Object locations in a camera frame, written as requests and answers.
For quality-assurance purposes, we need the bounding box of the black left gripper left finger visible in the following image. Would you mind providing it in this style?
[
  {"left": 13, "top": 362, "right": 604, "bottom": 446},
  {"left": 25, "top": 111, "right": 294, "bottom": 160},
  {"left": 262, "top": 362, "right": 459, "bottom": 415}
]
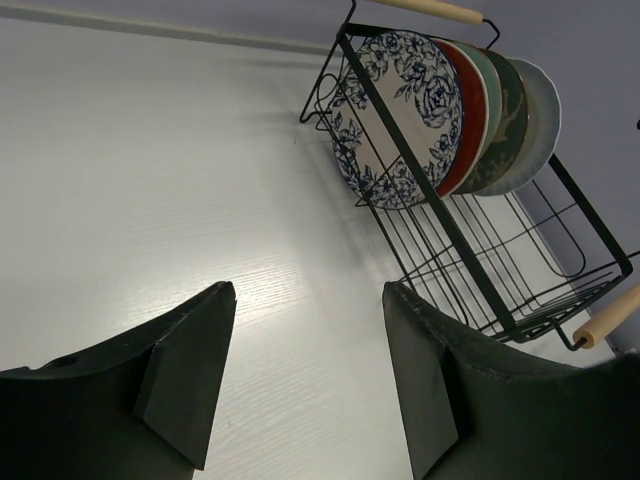
[{"left": 1, "top": 281, "right": 236, "bottom": 479}]

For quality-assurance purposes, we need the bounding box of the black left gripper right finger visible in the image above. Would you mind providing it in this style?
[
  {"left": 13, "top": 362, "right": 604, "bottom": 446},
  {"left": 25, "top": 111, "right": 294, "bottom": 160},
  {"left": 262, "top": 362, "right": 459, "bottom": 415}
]
[{"left": 382, "top": 282, "right": 639, "bottom": 479}]

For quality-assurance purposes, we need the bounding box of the red and teal plate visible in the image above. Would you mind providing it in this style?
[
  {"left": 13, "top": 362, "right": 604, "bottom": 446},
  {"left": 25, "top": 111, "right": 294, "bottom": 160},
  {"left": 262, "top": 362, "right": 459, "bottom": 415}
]
[{"left": 436, "top": 39, "right": 489, "bottom": 198}]

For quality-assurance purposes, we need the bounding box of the blue floral white plate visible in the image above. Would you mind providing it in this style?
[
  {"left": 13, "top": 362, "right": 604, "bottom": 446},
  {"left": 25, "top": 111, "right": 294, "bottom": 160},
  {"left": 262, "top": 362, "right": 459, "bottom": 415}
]
[{"left": 329, "top": 30, "right": 464, "bottom": 210}]

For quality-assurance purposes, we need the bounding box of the dark green marbled plate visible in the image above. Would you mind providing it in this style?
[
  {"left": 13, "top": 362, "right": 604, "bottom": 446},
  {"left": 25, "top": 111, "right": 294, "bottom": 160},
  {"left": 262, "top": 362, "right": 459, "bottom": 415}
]
[{"left": 470, "top": 49, "right": 529, "bottom": 194}]

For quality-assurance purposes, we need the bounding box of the pale blue-grey plate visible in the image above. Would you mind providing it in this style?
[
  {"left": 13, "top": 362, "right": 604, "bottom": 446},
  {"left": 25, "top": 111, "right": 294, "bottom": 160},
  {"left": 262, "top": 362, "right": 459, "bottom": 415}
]
[{"left": 477, "top": 58, "right": 562, "bottom": 196}]

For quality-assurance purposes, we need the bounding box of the light green plate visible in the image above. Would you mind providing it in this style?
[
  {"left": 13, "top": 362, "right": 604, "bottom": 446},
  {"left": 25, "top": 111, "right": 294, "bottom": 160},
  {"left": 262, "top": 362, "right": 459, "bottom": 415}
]
[{"left": 453, "top": 41, "right": 503, "bottom": 193}]

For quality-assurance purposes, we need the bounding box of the black wire dish rack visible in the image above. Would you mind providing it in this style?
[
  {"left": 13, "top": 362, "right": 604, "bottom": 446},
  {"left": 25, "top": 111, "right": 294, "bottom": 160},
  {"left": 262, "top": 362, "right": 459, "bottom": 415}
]
[{"left": 300, "top": 16, "right": 638, "bottom": 351}]

